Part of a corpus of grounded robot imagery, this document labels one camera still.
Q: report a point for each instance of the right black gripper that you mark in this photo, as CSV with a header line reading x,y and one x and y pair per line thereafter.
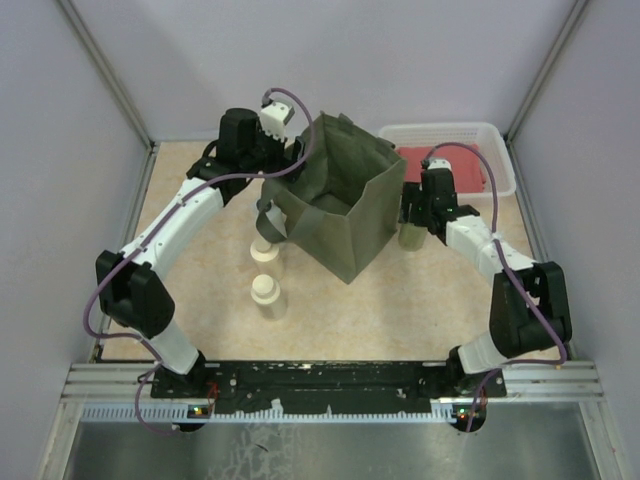
x,y
409,207

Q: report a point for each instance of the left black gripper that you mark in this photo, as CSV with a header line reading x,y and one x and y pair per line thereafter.
x,y
281,162

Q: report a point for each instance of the green bottle with beige cap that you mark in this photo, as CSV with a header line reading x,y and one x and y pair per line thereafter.
x,y
411,237

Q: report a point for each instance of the green canvas bag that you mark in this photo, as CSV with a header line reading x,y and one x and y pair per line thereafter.
x,y
344,207

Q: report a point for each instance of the cream bottle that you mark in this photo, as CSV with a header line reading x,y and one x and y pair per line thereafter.
x,y
267,294
268,258

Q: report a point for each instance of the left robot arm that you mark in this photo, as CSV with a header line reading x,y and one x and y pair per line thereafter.
x,y
130,281

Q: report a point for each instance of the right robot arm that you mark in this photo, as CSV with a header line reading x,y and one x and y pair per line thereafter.
x,y
529,309

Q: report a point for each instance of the red folded cloth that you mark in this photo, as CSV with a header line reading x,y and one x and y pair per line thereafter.
x,y
466,167

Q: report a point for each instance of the rear white bottle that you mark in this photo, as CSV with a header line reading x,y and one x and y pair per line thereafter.
x,y
270,222

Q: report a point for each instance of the white plastic basket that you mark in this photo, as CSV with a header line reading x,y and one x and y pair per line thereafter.
x,y
475,150

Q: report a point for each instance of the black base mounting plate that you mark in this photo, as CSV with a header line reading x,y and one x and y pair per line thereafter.
x,y
315,388

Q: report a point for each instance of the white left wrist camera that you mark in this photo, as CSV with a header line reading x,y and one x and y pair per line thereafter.
x,y
274,118

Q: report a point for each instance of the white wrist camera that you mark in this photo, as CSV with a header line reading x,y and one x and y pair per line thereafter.
x,y
274,118
435,164

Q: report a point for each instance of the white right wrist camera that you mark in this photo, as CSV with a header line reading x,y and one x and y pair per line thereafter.
x,y
435,164

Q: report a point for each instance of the white slotted cable duct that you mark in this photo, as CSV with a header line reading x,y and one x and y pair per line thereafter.
x,y
185,413

